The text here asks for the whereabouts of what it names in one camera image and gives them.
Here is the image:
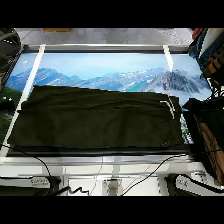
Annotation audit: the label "black garment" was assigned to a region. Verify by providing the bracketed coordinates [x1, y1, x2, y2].
[182, 97, 224, 178]

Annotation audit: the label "silver frame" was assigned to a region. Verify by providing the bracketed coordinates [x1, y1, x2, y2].
[0, 154, 224, 197]

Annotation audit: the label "dark green trousers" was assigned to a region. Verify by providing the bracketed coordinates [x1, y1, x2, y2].
[7, 84, 185, 150]

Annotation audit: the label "heap of clothes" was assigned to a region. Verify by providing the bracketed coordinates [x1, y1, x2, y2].
[198, 27, 224, 87]

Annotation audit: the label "blue garment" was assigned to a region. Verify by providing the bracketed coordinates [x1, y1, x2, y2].
[187, 29, 208, 61]

